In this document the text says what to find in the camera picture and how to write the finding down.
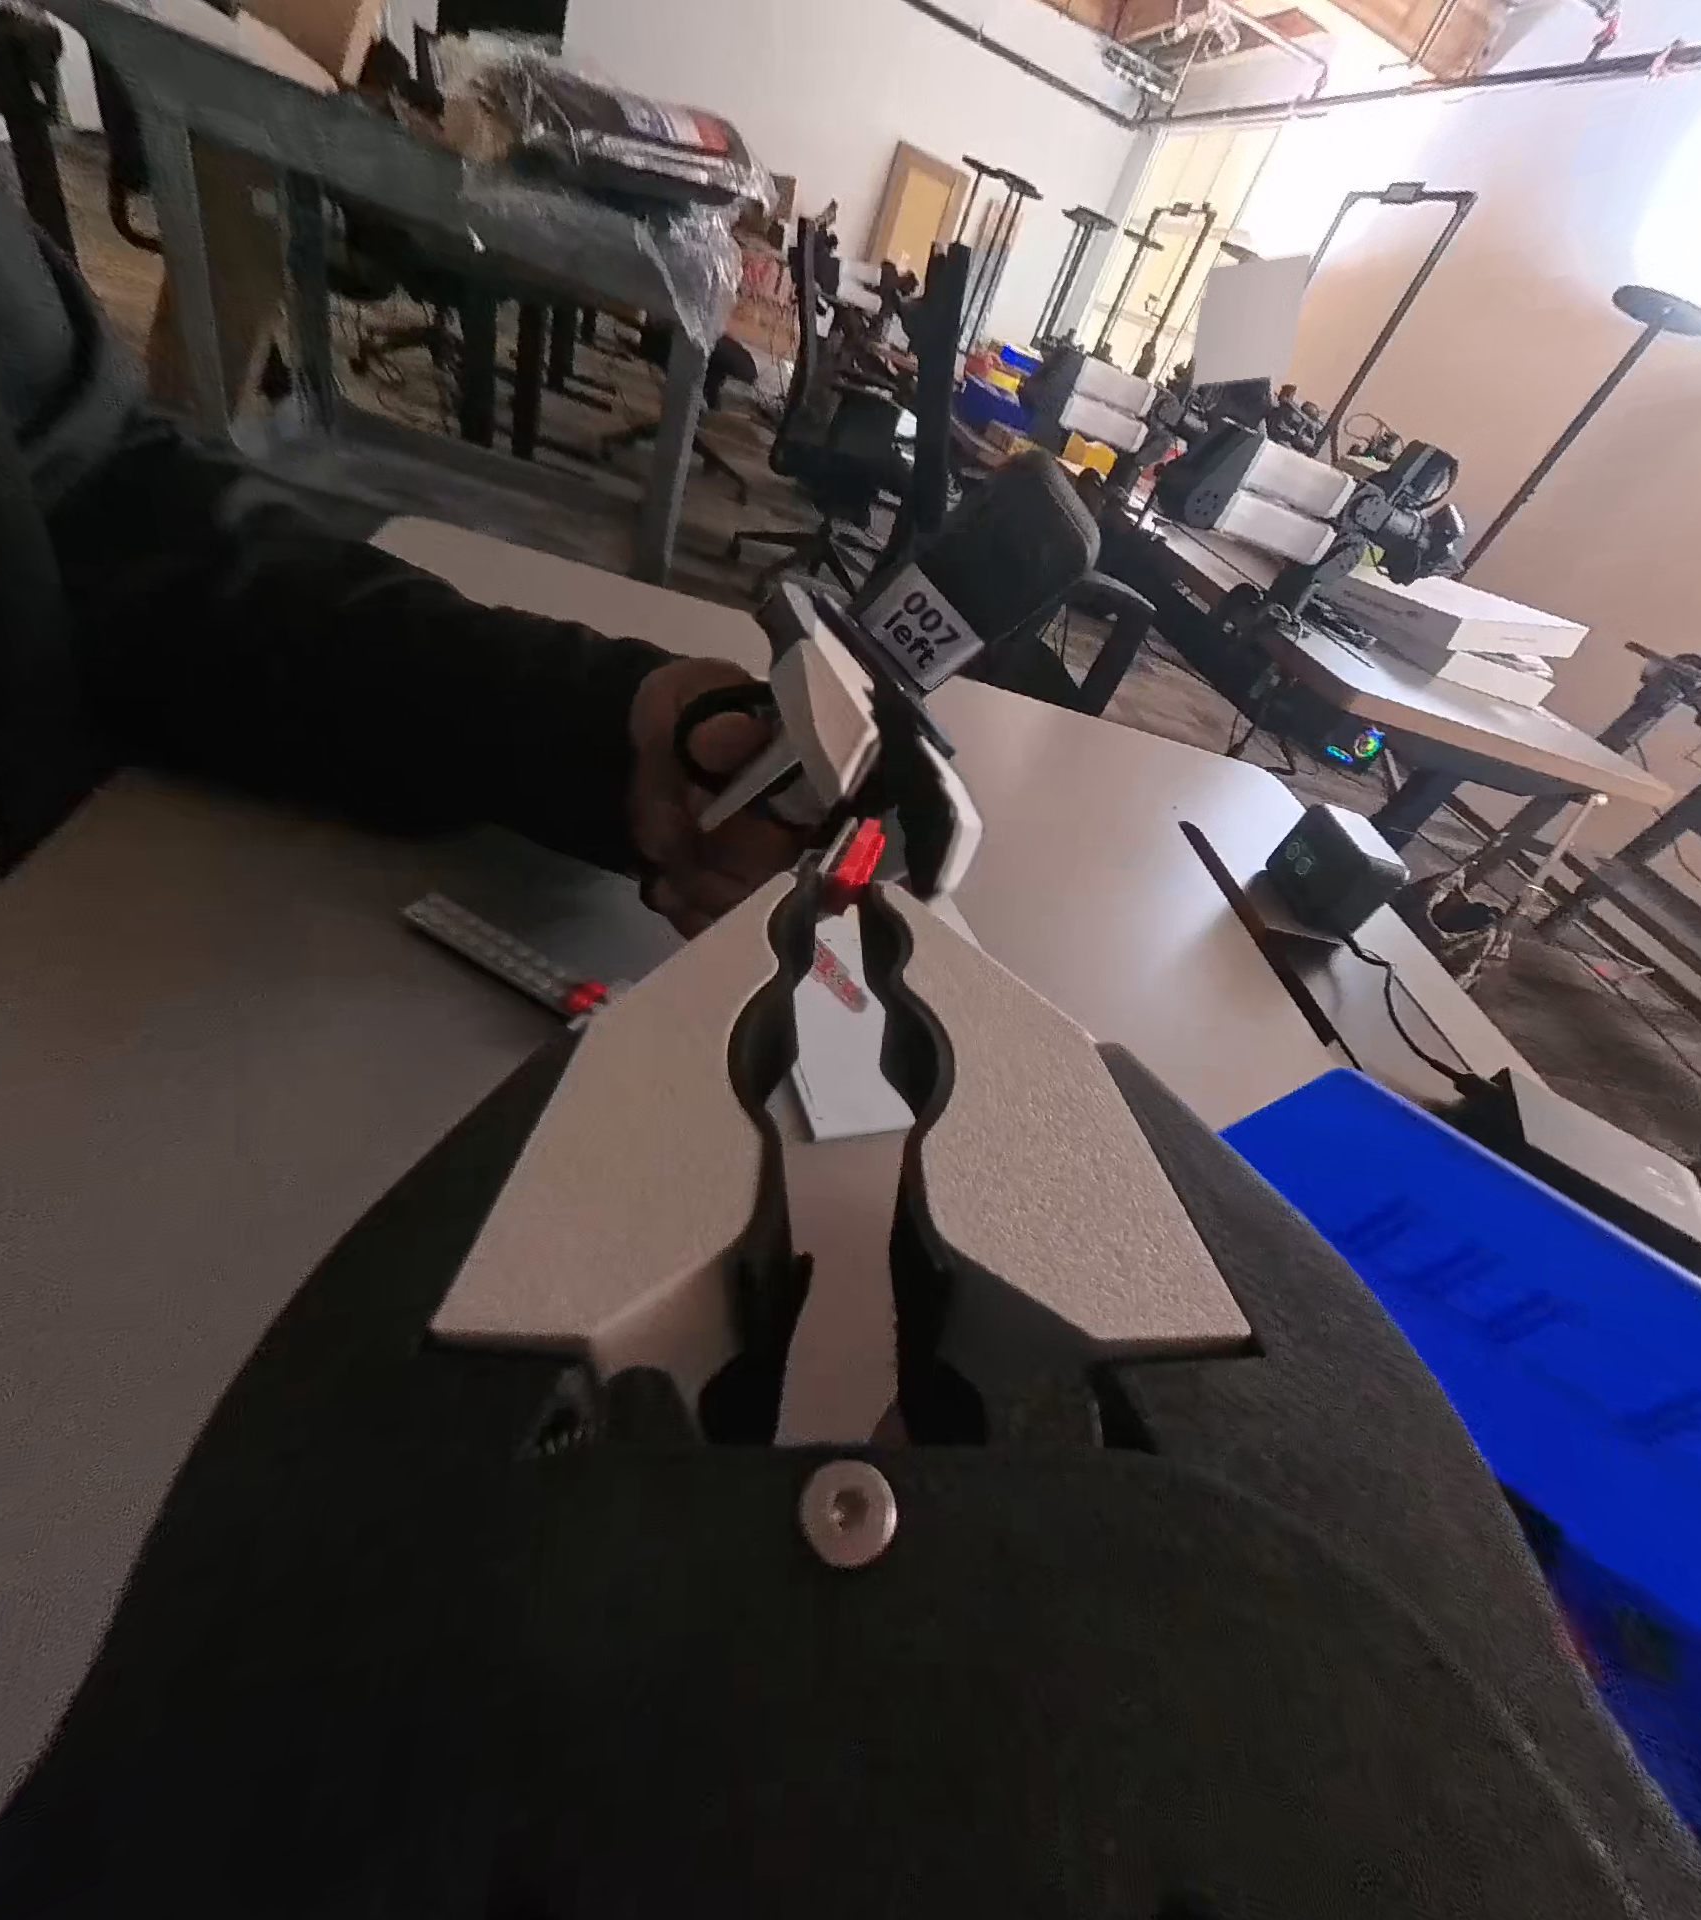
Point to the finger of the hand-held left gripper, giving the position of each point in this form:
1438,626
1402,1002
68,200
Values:
820,704
948,833

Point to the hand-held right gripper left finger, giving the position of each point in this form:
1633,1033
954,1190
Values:
594,1184

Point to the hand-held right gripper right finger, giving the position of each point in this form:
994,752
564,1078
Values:
1076,1184

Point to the red toy brick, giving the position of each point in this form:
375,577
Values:
856,855

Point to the blue plastic bin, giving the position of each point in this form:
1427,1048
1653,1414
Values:
1539,1275

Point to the person's left forearm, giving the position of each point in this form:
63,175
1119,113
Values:
371,675

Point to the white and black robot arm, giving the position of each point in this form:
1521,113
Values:
1105,393
1299,494

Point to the grey desk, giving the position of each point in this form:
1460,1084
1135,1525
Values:
265,1125

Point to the person's left hand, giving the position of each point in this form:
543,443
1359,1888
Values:
671,855

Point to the small red toy piece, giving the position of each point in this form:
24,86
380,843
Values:
585,995

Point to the tall black office chair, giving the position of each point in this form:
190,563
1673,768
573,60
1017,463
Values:
850,434

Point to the long grey studded plate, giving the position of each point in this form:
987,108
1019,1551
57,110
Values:
504,949

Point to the pale instruction booklet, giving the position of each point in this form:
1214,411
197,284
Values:
842,1081

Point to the black cube device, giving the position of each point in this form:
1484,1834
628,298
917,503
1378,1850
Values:
1337,871

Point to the white flat box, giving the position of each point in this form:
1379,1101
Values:
1466,614

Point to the wooden work table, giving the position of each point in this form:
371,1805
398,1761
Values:
1466,728

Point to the flat grey box device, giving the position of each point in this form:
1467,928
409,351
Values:
1615,1171

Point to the plastic-wrapped dark bundle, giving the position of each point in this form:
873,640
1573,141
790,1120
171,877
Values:
640,135

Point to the steel workbench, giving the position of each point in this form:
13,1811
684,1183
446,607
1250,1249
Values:
384,180

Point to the black floor lamp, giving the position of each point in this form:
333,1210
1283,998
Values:
1668,314

